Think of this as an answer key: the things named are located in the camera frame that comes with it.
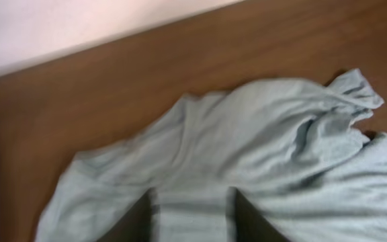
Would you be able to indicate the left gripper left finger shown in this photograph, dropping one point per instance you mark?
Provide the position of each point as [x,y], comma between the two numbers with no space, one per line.
[135,225]

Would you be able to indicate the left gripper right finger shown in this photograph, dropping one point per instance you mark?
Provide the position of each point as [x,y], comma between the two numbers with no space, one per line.
[250,225]

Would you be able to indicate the light blue t-shirt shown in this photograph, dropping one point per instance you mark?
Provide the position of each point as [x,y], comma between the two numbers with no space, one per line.
[288,144]

